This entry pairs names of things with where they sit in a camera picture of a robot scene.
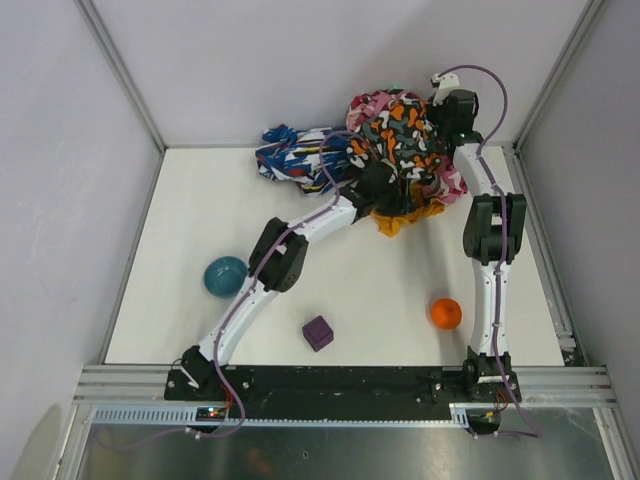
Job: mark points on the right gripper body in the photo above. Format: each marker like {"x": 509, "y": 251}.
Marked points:
{"x": 439, "y": 117}

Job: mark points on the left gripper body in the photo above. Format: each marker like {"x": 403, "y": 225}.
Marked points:
{"x": 382, "y": 181}

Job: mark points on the yellow cloth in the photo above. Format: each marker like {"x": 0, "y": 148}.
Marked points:
{"x": 390, "y": 226}

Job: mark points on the orange black camouflage cloth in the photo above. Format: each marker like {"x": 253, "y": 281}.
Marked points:
{"x": 392, "y": 145}

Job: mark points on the pink camouflage cloth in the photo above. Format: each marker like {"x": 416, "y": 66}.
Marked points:
{"x": 395, "y": 129}

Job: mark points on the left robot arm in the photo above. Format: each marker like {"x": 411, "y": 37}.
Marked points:
{"x": 277, "y": 260}

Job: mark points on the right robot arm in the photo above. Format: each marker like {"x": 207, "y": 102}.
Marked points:
{"x": 492, "y": 237}

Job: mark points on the blue white patterned cloth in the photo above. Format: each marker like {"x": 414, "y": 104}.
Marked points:
{"x": 300, "y": 156}

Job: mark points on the orange fruit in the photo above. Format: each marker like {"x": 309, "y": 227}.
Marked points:
{"x": 446, "y": 313}

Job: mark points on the purple cube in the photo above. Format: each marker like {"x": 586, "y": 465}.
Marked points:
{"x": 318, "y": 333}

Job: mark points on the blue bowl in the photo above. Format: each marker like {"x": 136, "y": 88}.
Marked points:
{"x": 225, "y": 276}

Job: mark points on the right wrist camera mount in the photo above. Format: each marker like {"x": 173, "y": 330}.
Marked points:
{"x": 443, "y": 84}

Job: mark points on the right aluminium frame post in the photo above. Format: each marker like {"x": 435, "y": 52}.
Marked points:
{"x": 578, "y": 35}

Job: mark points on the aluminium frame post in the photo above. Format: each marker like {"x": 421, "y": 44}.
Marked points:
{"x": 578, "y": 35}
{"x": 114, "y": 59}

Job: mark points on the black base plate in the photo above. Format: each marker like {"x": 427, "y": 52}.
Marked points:
{"x": 342, "y": 393}

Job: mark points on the grey slotted cable duct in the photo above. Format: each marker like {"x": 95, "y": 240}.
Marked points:
{"x": 209, "y": 416}

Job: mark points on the aluminium front rail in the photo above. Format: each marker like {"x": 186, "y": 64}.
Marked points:
{"x": 568, "y": 387}

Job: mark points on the left aluminium frame post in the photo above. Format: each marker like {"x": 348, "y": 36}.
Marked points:
{"x": 114, "y": 59}

